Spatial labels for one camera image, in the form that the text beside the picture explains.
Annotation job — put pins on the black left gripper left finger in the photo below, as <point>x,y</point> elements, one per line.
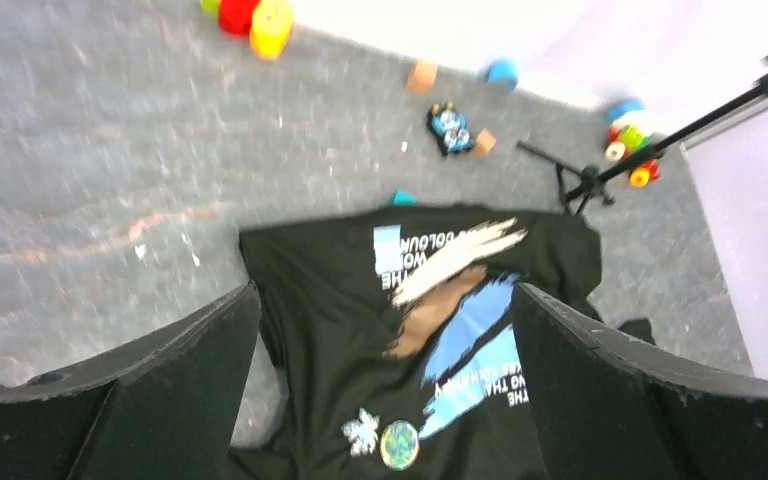
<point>162,406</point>

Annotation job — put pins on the black printed t-shirt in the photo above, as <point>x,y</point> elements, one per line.
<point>404,311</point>

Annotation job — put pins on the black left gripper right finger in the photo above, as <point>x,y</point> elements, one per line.
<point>610,406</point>

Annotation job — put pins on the blue flower brooch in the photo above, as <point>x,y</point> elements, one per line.
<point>362,433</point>

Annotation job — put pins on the colourful toy block train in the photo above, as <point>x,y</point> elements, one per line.
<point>630,130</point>

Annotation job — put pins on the red yellow green stacking toy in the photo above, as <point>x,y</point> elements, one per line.
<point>267,24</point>

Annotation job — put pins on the wooden cube at back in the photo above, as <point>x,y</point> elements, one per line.
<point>422,77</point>

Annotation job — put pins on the small wooden cube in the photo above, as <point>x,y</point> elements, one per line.
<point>484,142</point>

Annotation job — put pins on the black microphone tripod stand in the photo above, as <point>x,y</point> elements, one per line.
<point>576,187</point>

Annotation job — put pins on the round green brooch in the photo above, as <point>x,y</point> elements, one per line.
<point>399,445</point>

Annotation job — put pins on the blue arch block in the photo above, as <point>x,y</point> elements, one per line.
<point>501,73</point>

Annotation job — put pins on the teal cube block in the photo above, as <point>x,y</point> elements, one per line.
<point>402,198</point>

